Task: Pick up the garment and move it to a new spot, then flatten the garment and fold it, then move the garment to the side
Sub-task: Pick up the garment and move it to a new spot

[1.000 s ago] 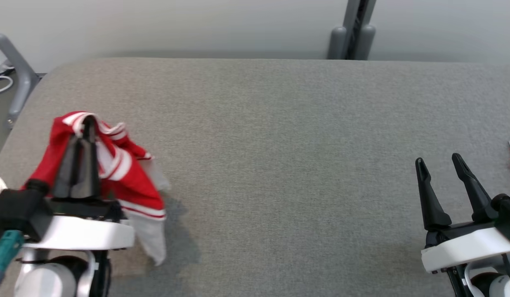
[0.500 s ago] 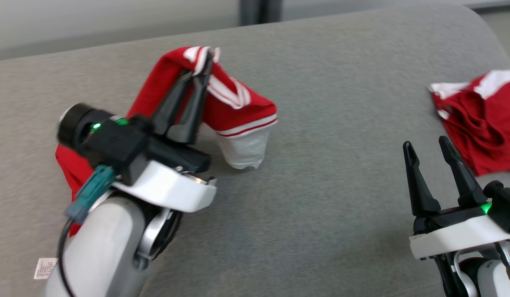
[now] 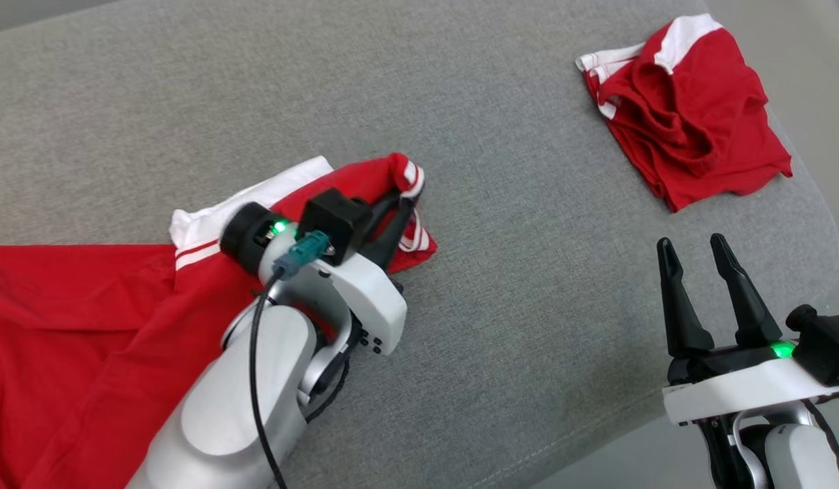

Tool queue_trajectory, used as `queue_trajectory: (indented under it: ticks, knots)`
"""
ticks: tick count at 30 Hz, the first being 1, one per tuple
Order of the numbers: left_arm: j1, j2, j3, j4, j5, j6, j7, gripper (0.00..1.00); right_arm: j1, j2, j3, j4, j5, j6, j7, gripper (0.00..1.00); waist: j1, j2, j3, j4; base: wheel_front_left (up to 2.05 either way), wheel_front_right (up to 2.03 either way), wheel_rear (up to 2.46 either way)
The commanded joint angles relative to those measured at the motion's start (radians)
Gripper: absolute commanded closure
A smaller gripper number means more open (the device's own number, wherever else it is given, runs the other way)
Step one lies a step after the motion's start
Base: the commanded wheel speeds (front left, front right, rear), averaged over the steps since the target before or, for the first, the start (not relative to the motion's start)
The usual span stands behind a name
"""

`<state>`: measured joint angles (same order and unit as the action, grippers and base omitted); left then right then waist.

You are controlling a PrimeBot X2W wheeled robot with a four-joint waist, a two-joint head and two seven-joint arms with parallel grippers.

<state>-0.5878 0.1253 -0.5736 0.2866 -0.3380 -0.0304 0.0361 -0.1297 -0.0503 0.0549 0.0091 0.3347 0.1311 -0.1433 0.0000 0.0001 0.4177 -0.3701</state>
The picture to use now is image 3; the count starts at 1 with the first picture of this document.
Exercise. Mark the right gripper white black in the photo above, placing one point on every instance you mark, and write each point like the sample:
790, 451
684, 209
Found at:
738, 390

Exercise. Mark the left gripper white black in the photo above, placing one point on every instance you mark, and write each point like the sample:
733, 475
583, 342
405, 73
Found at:
372, 299

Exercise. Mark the red shorts with white panel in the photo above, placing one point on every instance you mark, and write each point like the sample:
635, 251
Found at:
691, 129

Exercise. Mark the red basketball jersey white trim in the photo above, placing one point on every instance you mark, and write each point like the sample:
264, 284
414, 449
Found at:
73, 326

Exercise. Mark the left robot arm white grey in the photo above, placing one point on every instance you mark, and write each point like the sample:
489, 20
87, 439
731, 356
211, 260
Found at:
216, 421

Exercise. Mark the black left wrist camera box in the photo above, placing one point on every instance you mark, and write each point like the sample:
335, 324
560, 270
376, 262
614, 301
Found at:
331, 217

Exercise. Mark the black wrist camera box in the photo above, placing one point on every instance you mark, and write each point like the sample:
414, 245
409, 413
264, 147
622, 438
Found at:
331, 217
823, 339

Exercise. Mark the teal left camera connector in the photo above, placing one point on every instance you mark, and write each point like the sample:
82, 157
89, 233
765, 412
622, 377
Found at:
301, 252

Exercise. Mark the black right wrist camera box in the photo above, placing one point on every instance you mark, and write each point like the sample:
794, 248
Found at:
823, 339

